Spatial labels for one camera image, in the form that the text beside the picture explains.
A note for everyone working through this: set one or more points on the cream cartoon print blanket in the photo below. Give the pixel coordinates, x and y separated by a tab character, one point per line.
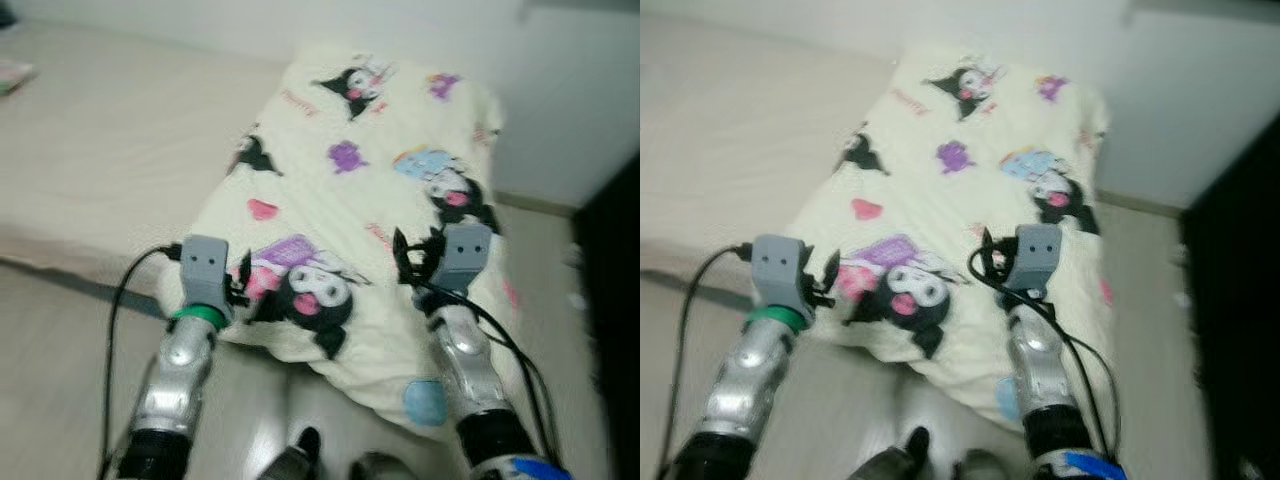
360	200
960	200

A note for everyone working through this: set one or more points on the cream bed sheet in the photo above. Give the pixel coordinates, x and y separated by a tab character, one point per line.
730	150
120	150

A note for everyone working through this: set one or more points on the black wardrobe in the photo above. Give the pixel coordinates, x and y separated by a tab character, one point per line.
615	330
1235	320

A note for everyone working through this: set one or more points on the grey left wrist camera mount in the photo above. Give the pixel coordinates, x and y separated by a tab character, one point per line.
778	272
205	272

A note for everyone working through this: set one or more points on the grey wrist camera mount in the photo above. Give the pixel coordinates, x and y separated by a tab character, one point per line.
778	272
465	255
205	272
1035	255

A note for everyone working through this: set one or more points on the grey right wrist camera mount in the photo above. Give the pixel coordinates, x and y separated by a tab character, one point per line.
1035	255
465	255

